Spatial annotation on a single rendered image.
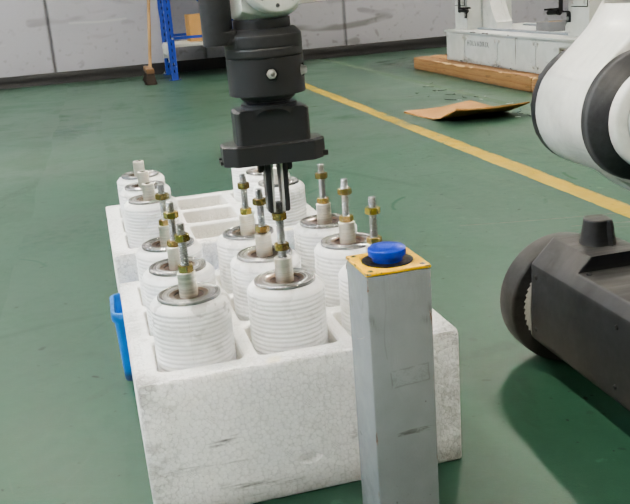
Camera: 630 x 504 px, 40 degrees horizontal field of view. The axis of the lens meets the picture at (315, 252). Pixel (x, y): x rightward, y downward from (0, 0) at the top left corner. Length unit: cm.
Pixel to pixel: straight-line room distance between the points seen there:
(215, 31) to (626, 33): 44
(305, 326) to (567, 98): 40
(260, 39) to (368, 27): 671
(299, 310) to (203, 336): 12
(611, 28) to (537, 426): 53
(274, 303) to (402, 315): 20
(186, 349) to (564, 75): 53
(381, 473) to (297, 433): 14
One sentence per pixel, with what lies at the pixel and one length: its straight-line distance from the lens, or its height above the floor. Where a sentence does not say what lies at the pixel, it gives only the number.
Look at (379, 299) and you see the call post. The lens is 88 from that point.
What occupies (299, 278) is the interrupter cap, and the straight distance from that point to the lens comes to 107.
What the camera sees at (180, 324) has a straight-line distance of 102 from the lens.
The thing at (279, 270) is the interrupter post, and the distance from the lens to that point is 105.
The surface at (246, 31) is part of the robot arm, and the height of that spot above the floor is 55.
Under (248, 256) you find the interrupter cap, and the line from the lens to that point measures 117.
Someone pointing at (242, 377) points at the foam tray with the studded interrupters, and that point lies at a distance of 102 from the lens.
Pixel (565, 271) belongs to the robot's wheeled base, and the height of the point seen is 19.
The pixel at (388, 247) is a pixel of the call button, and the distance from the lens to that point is 90.
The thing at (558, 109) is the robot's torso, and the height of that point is 44.
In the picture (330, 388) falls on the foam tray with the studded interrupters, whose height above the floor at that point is 13.
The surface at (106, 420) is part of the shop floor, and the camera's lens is 135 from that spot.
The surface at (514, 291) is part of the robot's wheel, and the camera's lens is 135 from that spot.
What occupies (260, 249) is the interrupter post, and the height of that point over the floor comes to 26.
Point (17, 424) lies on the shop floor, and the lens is 140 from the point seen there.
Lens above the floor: 59
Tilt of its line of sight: 17 degrees down
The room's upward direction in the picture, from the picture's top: 4 degrees counter-clockwise
